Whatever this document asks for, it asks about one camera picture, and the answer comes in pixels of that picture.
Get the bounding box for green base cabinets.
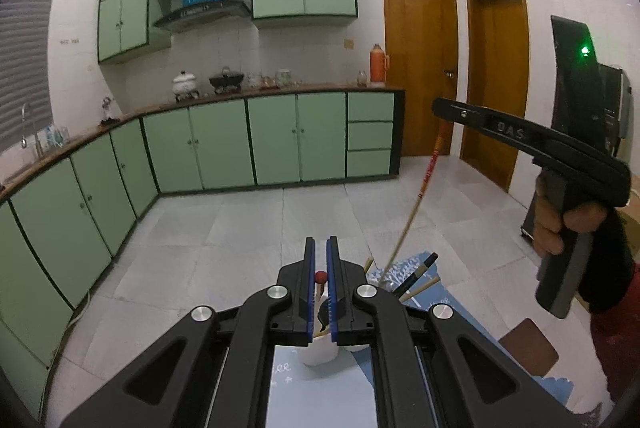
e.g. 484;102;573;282
0;87;403;424

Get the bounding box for grey window blind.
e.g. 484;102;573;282
0;0;61;154

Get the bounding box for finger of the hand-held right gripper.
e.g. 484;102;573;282
432;97;493;131

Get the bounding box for white pot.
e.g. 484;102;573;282
172;71;199;102

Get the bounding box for small countertop ornament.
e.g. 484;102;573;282
100;97;121;125

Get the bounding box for clear drinking glasses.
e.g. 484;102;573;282
36;125;69;157

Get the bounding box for person's right hand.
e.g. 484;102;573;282
532;173;608;256

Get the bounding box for orange thermos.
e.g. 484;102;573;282
369;43;389;88

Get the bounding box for metal faucet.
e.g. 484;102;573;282
19;103;34;149

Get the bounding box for wooden door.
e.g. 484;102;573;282
460;0;530;194
381;0;459;157

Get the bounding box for brown square coaster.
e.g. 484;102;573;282
497;318;560;379

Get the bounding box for blue printed table mat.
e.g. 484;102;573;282
270;251;573;428

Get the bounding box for red-patterned wooden chopstick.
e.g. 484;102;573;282
382;121;446;289

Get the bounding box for person's dark red clothing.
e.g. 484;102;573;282
590;258;640;414

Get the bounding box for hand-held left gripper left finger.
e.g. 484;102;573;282
60;237;317;428

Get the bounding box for white translucent cup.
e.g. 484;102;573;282
300;283;346;366

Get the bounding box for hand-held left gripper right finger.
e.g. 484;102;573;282
326;235;583;428

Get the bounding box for black appliance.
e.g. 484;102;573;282
597;62;633;156

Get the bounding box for black pot on stand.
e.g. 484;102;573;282
209;67;246;95

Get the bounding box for range hood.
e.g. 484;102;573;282
152;0;252;33

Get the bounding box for person's right forearm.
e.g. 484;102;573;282
577;208;638;314

